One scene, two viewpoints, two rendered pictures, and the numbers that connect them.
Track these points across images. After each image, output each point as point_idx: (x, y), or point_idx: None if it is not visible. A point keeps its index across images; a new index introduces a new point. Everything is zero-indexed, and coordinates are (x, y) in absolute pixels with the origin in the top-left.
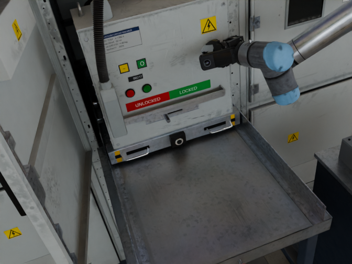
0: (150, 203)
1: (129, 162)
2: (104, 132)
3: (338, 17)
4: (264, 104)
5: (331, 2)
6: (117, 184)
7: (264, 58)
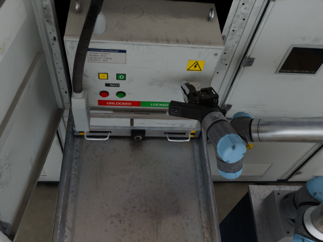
0: (91, 187)
1: (90, 137)
2: None
3: (304, 129)
4: (231, 118)
5: None
6: (72, 156)
7: (217, 146)
